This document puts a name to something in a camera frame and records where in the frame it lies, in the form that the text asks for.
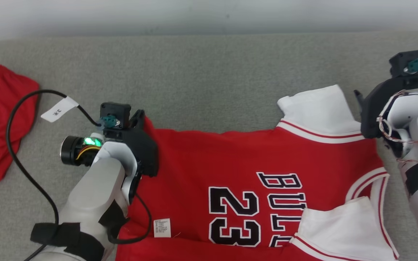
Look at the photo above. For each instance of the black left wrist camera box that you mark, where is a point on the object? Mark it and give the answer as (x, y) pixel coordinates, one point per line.
(116, 108)

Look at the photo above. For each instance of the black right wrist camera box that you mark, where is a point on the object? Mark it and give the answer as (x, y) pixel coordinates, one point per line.
(399, 65)

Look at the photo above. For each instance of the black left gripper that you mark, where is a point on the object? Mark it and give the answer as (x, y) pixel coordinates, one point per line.
(145, 152)

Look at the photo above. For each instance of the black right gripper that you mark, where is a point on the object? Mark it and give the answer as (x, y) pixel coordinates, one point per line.
(372, 112)

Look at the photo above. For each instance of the red Bulls 23 jersey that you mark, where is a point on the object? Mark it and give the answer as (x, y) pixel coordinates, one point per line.
(201, 163)

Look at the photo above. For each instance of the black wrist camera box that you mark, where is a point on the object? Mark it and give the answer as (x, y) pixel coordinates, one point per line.
(116, 108)
(399, 65)

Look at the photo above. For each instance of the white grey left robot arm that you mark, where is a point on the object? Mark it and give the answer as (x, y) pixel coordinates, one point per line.
(93, 192)

